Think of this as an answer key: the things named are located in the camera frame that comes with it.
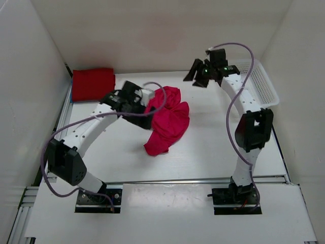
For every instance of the aluminium frame rail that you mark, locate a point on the aluminium frame rail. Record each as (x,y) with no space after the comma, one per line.
(203,156)

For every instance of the dark red t shirt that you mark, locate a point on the dark red t shirt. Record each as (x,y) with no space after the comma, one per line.
(92,84)

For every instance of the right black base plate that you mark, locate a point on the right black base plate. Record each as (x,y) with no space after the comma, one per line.
(225,204)

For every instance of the white plastic basket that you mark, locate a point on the white plastic basket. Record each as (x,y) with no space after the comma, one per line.
(258,84)

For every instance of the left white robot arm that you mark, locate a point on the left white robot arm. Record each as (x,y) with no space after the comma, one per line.
(65,156)

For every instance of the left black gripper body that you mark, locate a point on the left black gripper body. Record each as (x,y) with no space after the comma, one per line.
(141,118)

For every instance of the pink t shirt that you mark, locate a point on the pink t shirt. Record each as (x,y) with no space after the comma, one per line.
(168,124)

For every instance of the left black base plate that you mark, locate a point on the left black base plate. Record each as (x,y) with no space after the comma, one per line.
(91,204)

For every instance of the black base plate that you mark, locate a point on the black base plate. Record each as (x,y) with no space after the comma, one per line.
(91,204)
(225,204)

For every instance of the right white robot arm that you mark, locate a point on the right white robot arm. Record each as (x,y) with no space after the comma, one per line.
(248,124)

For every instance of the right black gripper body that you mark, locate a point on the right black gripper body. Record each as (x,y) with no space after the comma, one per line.
(201,73)

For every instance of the blue t shirt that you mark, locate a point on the blue t shirt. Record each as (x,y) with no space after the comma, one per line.
(71,91)

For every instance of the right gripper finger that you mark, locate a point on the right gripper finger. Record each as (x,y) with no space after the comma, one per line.
(201,82)
(194,68)

